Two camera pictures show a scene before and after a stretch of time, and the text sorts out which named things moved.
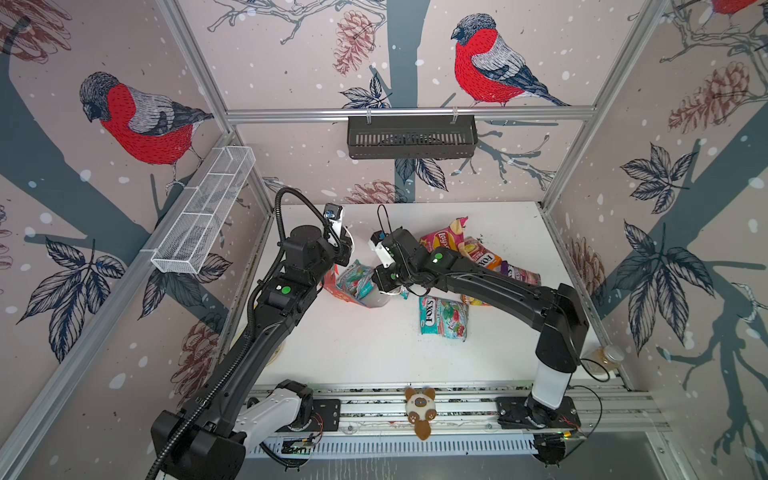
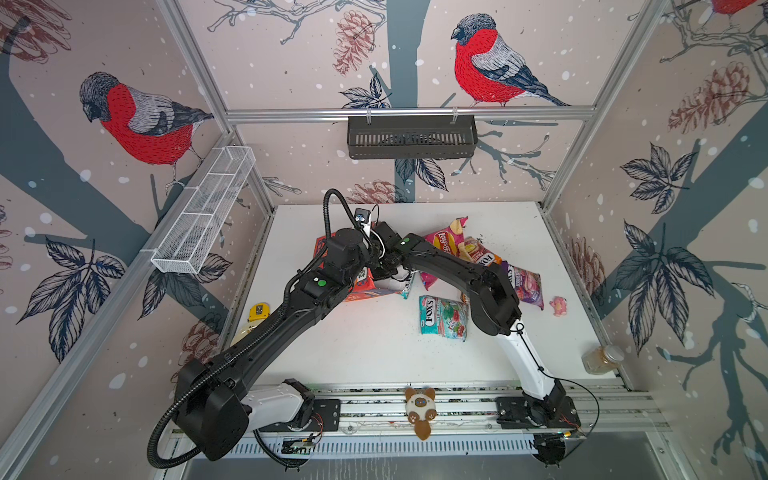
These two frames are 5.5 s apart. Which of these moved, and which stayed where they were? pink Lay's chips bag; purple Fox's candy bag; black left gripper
Moved: black left gripper
Stayed: pink Lay's chips bag; purple Fox's candy bag
